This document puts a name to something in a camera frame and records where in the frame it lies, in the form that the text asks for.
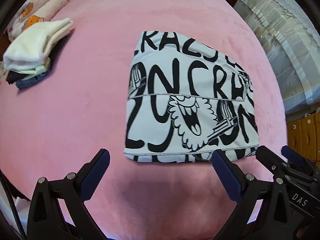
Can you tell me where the black white graffiti jacket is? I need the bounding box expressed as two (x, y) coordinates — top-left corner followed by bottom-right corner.
(124, 31), (259, 163)

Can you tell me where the yellow wooden drawer cabinet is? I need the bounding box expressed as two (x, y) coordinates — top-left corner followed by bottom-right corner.
(287, 113), (319, 161)

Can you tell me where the navy folded garment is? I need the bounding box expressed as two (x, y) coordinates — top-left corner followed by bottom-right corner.
(16, 67), (52, 90)

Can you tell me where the black folded garment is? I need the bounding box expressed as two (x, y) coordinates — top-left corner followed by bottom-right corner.
(6, 70), (28, 85)

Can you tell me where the lace covered furniture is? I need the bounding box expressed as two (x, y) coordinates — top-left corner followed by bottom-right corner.
(234, 0), (319, 114)

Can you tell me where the light green folded garment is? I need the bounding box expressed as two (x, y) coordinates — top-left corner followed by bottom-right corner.
(16, 64), (50, 75)

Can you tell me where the white folded fleece garment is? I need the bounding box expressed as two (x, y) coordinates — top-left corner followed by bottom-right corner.
(3, 18), (73, 71)

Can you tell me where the bear print folded quilt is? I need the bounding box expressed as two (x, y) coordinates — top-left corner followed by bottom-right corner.
(6, 0), (69, 41)

